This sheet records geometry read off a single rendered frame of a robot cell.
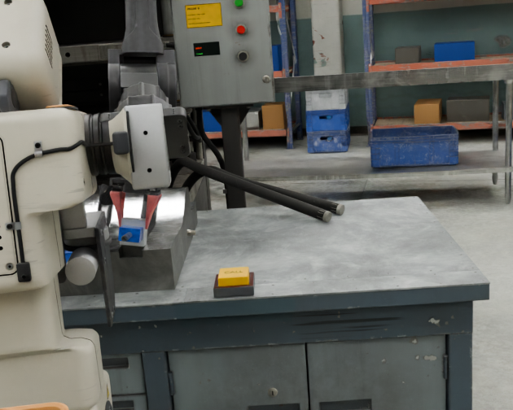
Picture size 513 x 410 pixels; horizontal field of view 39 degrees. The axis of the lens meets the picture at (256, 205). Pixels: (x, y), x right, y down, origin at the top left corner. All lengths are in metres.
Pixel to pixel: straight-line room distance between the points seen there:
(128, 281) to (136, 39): 0.57
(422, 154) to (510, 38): 3.12
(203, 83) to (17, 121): 1.40
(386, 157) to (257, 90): 2.93
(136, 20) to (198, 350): 0.72
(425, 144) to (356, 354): 3.65
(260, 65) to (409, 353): 1.08
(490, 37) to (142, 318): 6.83
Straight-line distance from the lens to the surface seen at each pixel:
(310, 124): 7.12
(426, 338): 1.55
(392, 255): 1.61
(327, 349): 1.53
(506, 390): 2.75
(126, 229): 1.44
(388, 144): 5.09
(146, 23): 1.14
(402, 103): 8.02
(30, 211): 0.92
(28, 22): 0.99
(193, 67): 2.27
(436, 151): 5.12
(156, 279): 1.49
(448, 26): 7.96
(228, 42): 2.26
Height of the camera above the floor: 1.32
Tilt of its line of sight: 14 degrees down
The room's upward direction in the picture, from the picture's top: 4 degrees counter-clockwise
